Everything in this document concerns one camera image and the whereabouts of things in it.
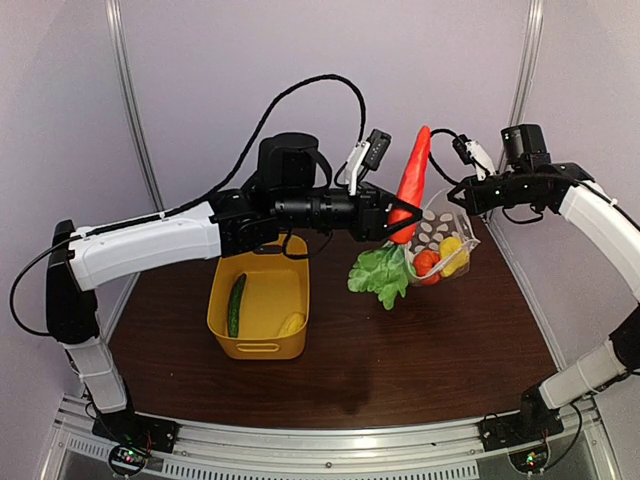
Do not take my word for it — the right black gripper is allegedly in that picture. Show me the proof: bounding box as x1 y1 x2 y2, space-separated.
449 168 541 216

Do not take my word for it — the orange toy carrot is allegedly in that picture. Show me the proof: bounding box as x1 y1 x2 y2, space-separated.
387 124 432 245

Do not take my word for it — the polka dot zip bag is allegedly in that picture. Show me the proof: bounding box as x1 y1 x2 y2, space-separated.
405 189 480 287

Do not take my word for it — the orange toy pumpkin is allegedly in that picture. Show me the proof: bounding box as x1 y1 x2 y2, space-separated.
413 249 440 277

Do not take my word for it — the green toy lettuce leaf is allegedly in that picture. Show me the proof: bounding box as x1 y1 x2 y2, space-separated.
347 243 411 311

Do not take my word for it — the yellow toy pepper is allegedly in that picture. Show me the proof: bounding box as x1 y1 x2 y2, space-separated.
439 236 470 278

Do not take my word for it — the dark green toy cucumber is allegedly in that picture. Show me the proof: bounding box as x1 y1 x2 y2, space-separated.
227 273 247 338

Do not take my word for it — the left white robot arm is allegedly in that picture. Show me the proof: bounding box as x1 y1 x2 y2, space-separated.
45 130 430 444

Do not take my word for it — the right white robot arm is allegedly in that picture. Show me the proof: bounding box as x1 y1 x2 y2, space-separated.
447 124 639 442

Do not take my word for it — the yellow plastic basket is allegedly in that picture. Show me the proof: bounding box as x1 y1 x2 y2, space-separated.
207 234 310 360

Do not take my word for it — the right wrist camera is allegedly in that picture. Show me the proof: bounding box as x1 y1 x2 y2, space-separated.
452 135 496 181

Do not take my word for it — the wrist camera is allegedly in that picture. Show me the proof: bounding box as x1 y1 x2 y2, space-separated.
342 129 392 196
452 135 496 181

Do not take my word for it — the right black cable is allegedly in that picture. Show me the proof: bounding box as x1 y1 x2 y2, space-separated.
427 128 471 189

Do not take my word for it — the black cable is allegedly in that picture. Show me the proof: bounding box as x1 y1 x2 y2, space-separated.
427 128 471 189
8 73 369 339

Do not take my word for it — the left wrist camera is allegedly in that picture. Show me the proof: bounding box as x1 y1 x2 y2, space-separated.
342 129 392 196

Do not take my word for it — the left black cable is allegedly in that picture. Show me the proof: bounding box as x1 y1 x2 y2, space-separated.
8 73 369 339

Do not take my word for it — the right aluminium frame post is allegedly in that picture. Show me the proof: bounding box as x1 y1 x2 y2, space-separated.
508 0 544 125

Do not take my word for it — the aluminium frame post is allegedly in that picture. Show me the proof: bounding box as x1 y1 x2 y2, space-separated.
105 0 165 211
508 0 544 125

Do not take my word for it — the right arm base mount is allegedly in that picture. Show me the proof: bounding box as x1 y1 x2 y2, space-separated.
477 412 564 476

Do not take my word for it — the front aluminium rail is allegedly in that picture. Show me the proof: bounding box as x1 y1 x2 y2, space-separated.
49 392 616 480

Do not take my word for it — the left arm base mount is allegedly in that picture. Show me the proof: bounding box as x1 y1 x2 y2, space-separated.
92 411 179 477

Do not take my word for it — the left aluminium frame post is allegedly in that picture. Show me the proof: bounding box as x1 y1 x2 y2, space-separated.
105 0 165 211

